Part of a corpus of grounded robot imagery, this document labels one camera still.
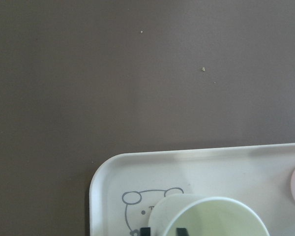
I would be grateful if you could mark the cream rabbit tray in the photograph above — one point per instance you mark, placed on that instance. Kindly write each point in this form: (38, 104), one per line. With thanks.
(126, 187)

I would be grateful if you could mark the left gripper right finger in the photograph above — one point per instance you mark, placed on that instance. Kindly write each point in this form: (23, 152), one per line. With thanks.
(181, 230)

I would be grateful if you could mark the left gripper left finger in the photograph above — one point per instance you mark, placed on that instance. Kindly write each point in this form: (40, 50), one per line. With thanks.
(145, 231)

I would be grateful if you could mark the cream plastic cup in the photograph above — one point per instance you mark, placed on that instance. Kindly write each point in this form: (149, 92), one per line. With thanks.
(205, 216)

